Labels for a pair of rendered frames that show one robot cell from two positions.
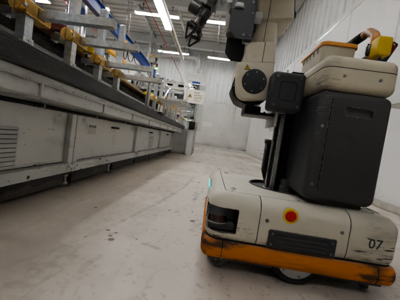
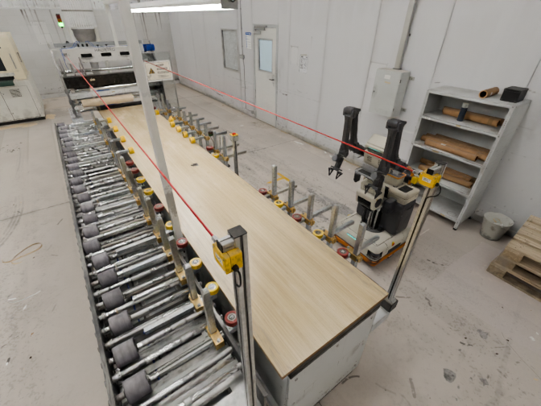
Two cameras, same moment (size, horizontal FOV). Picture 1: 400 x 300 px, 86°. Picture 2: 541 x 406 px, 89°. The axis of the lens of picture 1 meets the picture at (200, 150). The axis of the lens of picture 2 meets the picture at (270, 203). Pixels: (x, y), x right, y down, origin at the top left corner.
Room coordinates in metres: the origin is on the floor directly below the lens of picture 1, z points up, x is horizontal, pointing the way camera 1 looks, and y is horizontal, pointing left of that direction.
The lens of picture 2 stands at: (-0.22, 2.07, 2.27)
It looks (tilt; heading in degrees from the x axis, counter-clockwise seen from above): 34 degrees down; 322
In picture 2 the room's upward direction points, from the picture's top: straight up
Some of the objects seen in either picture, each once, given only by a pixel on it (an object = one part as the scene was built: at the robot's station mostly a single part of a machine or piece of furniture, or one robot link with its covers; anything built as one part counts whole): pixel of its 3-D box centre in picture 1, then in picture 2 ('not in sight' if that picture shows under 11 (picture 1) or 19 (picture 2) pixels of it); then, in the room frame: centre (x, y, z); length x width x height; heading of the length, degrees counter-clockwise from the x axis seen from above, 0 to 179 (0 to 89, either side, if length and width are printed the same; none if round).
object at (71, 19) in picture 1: (58, 18); (335, 231); (0.83, 0.59, 0.82); 0.43 x 0.03 x 0.04; 87
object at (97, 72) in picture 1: (99, 51); (291, 203); (1.29, 0.66, 0.87); 0.04 x 0.04 x 0.48; 87
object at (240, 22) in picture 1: (241, 28); (369, 177); (1.04, -0.11, 0.99); 0.28 x 0.16 x 0.22; 177
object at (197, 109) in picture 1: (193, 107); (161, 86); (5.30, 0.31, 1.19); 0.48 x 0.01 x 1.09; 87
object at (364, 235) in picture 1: (274, 211); (370, 233); (1.03, -0.40, 0.16); 0.67 x 0.64 x 0.25; 87
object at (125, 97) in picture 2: not in sight; (121, 98); (5.42, 1.02, 1.05); 1.43 x 0.12 x 0.12; 87
